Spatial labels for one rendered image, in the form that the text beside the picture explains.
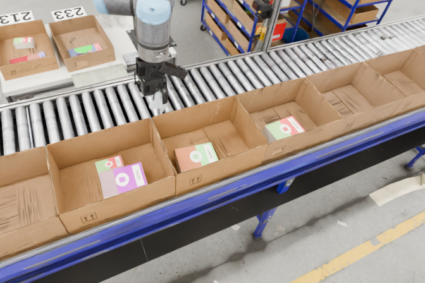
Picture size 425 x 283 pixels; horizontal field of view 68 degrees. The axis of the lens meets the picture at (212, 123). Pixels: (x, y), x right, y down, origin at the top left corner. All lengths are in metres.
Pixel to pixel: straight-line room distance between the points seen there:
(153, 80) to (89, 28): 1.39
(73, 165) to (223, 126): 0.67
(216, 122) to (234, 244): 0.96
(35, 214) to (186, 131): 0.67
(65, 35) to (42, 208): 1.28
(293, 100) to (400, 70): 0.79
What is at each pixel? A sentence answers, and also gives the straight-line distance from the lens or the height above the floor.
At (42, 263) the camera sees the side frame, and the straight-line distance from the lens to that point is 1.24.
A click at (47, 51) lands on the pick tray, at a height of 0.76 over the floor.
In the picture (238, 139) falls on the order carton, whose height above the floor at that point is 0.89.
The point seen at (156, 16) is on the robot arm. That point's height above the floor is 1.57.
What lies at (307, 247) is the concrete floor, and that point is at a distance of 2.30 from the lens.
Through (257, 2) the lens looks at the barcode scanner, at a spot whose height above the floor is 1.09.
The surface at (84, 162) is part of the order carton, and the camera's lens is 1.40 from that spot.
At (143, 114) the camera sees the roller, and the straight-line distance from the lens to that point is 1.72.
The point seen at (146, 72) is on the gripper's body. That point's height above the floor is 1.38.
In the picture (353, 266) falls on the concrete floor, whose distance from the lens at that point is 2.39.
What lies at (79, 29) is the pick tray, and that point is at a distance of 2.33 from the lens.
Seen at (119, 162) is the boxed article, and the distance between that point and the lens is 1.32.
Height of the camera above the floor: 2.02
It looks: 49 degrees down
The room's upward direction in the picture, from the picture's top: 9 degrees clockwise
